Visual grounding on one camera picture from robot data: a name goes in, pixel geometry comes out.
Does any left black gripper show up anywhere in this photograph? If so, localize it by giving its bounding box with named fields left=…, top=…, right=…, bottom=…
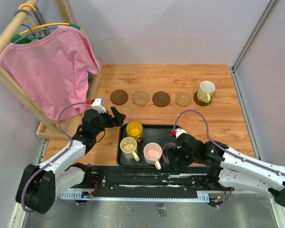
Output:
left=93, top=106, right=126, bottom=136

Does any purple mug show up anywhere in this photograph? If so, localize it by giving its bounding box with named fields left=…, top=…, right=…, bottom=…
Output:
left=162, top=142, right=175, bottom=165

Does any brown wooden coaster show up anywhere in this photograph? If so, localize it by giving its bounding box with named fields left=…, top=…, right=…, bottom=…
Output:
left=110, top=90, right=129, bottom=105
left=152, top=91, right=171, bottom=107
left=193, top=92, right=212, bottom=106

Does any woven rattan coaster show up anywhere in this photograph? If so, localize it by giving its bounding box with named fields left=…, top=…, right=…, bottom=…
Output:
left=132, top=91, right=150, bottom=106
left=175, top=92, right=191, bottom=106

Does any pale green octagonal mug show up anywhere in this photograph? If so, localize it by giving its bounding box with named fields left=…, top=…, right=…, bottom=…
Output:
left=197, top=81, right=216, bottom=103

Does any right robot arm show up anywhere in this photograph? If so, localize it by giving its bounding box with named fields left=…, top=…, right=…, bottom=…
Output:
left=168, top=129, right=285, bottom=207

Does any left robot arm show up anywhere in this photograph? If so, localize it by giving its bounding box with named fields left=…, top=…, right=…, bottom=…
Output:
left=16, top=107, right=126, bottom=214

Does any yellow glass mug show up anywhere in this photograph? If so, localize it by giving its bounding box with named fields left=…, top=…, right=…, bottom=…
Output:
left=126, top=121, right=143, bottom=143

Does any pink mug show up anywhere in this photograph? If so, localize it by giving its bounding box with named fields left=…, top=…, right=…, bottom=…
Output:
left=143, top=142, right=162, bottom=170

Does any cream yellow mug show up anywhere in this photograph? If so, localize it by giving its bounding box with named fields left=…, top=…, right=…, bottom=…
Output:
left=119, top=137, right=140, bottom=162

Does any black plastic tray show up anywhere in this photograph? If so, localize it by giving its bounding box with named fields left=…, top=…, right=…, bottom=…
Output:
left=116, top=124, right=176, bottom=170

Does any pink t-shirt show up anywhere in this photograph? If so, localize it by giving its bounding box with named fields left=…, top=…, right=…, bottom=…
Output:
left=0, top=26, right=100, bottom=122

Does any grey clothes hanger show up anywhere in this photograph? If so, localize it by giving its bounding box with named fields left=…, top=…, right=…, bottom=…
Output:
left=10, top=4, right=58, bottom=43

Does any yellow clothes hanger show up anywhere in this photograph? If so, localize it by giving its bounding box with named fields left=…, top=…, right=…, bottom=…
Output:
left=14, top=0, right=87, bottom=35

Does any green clothes hanger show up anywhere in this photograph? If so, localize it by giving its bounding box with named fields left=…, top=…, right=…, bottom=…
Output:
left=10, top=23, right=86, bottom=43

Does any wooden clothes rack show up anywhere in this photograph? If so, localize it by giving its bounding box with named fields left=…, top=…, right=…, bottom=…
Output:
left=0, top=0, right=103, bottom=141

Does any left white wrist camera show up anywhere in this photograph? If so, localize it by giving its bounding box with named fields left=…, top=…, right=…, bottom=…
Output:
left=91, top=97, right=107, bottom=114

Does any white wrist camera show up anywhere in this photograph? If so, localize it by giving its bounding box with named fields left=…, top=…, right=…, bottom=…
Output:
left=91, top=97, right=107, bottom=114
left=175, top=128, right=187, bottom=139

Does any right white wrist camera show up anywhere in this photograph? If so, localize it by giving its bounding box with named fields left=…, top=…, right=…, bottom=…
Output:
left=175, top=128, right=187, bottom=139

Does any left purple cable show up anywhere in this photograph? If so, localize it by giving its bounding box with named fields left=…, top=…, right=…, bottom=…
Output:
left=21, top=99, right=92, bottom=219

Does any white slotted cable duct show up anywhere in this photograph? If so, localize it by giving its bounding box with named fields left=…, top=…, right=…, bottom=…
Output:
left=58, top=187, right=209, bottom=202

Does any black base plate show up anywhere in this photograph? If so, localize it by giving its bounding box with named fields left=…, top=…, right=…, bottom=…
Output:
left=74, top=163, right=226, bottom=193

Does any aluminium corner post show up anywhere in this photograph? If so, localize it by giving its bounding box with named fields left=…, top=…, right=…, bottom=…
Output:
left=232, top=0, right=279, bottom=71

